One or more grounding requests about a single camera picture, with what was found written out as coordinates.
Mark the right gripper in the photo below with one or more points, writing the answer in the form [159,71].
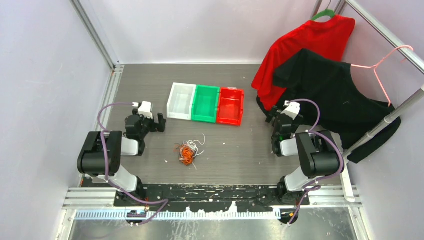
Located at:
[295,127]

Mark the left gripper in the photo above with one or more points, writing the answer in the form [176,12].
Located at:
[135,111]

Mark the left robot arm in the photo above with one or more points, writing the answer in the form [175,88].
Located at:
[100,156]

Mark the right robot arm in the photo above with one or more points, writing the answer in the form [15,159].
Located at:
[319,156]

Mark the white plastic bin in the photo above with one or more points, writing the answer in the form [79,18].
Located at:
[180,101]

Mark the red plastic bin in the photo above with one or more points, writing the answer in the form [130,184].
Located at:
[230,108]

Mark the green plastic bin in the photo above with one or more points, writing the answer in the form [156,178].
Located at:
[205,104]

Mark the black t-shirt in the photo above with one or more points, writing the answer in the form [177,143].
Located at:
[344,110]

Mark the red t-shirt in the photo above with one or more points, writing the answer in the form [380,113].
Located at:
[328,39]

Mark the green hanger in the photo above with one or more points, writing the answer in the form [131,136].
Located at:
[316,14]

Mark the metal clothes rack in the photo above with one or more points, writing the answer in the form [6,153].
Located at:
[398,45]

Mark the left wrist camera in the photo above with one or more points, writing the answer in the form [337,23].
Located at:
[144,109]

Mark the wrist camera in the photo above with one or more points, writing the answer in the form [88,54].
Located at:
[144,109]
[292,109]

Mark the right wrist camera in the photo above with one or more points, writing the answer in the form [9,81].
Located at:
[292,109]

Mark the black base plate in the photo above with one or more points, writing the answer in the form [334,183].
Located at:
[219,198]

